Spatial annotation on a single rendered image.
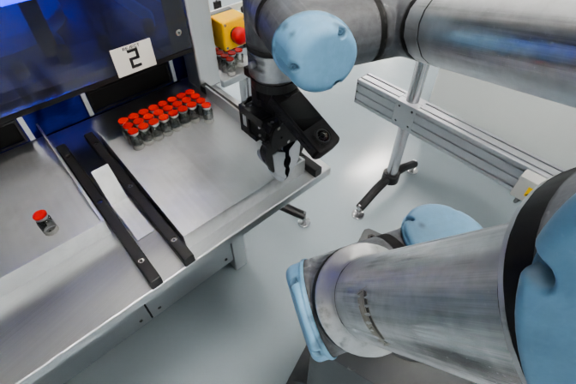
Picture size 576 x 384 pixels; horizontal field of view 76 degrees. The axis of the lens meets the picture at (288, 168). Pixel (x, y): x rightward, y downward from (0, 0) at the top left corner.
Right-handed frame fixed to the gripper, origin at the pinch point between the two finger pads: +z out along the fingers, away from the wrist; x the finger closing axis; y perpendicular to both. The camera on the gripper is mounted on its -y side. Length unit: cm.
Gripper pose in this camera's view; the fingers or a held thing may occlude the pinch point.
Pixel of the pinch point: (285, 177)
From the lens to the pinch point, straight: 66.1
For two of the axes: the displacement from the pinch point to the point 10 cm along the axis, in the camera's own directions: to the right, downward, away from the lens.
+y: -6.7, -5.2, 5.3
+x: -7.4, 4.8, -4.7
